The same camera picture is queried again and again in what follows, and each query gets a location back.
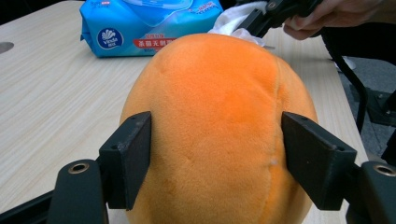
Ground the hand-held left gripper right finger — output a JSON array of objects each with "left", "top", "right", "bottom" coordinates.
[{"left": 280, "top": 111, "right": 358, "bottom": 211}]

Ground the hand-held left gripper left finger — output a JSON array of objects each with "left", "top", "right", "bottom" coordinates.
[{"left": 98, "top": 110, "right": 153, "bottom": 211}]

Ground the white wet wipe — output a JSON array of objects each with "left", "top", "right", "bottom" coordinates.
[{"left": 207, "top": 0, "right": 275, "bottom": 49}]

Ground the orange plush toy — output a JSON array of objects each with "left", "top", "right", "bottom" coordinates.
[{"left": 120, "top": 32, "right": 318, "bottom": 224}]

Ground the blue wet wipes packet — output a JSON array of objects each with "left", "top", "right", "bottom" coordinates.
[{"left": 78, "top": 0, "right": 224, "bottom": 59}]

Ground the black stand foot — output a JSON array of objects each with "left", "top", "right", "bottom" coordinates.
[{"left": 366, "top": 88, "right": 396, "bottom": 127}]

